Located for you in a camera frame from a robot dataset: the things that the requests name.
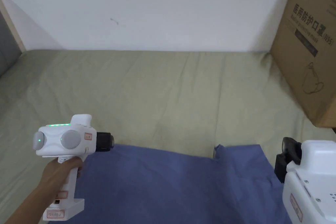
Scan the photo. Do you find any person's left forearm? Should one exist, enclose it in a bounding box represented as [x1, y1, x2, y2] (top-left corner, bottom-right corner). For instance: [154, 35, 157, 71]
[0, 182, 53, 224]

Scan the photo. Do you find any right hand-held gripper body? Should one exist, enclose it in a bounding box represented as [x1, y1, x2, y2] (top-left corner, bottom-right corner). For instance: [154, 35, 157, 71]
[274, 136, 336, 224]

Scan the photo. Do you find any blue garment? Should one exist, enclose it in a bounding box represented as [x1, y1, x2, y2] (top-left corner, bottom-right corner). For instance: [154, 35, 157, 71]
[48, 144, 293, 224]

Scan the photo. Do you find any bed with pale green sheet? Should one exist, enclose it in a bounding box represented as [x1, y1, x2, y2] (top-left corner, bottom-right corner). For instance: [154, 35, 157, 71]
[0, 49, 336, 224]

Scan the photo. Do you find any person's left hand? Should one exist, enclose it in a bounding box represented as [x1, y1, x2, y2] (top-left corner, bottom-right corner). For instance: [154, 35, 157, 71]
[36, 156, 84, 204]

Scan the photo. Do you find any brown cardboard carton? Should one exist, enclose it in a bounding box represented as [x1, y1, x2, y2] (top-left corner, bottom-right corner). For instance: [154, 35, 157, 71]
[270, 0, 336, 129]

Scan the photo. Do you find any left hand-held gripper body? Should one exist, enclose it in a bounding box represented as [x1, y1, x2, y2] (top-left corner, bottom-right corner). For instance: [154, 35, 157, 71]
[32, 113, 116, 221]

